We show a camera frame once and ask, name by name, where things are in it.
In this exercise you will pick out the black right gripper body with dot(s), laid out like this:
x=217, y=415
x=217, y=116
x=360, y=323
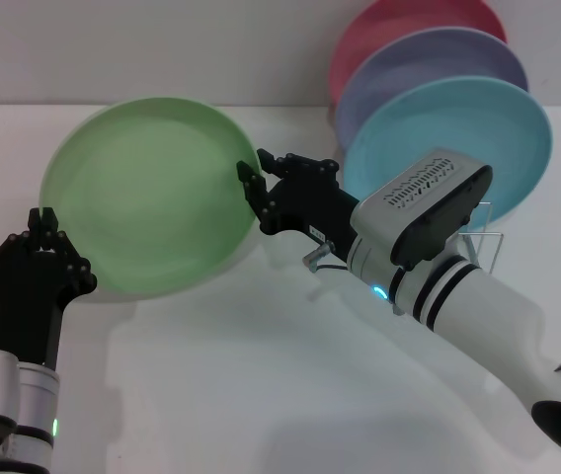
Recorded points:
x=315, y=207

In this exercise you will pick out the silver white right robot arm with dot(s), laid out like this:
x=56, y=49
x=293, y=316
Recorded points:
x=483, y=311

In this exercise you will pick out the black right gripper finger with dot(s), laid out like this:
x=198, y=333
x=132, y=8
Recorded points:
x=305, y=168
x=258, y=192

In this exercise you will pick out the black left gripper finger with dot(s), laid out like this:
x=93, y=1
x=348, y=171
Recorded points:
x=4, y=261
x=65, y=257

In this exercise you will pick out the green round plate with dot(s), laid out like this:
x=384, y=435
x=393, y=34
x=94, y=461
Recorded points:
x=152, y=197

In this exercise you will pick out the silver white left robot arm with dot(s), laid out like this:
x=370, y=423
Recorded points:
x=28, y=395

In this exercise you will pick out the light blue round plate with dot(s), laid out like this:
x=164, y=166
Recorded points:
x=409, y=133

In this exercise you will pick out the pink round plate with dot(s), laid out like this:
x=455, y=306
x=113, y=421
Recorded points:
x=384, y=24

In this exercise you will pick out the white vented wrist camera box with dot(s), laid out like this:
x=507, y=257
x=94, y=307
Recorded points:
x=409, y=207

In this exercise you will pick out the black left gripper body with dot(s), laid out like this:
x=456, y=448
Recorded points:
x=28, y=306

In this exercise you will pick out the purple round plate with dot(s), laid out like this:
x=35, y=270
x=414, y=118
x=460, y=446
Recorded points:
x=433, y=54

